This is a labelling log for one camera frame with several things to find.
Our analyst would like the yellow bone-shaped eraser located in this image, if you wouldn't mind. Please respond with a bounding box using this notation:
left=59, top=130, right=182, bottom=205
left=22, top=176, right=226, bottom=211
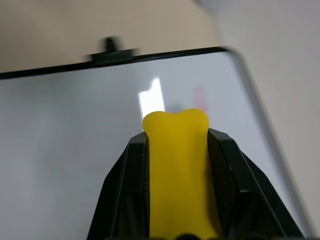
left=141, top=108, right=223, bottom=240

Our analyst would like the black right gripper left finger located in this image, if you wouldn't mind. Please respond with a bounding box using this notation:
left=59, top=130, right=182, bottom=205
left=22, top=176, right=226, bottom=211
left=86, top=132, right=153, bottom=240

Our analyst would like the black-framed whiteboard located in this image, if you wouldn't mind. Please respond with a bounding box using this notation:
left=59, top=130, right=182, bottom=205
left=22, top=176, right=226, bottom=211
left=0, top=46, right=320, bottom=240

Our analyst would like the black whiteboard clip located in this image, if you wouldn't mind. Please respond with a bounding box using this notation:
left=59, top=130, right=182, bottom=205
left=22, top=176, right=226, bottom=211
left=84, top=36, right=141, bottom=63

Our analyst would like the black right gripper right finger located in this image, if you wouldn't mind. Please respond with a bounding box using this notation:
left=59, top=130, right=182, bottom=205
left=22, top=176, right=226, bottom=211
left=206, top=127, right=306, bottom=240

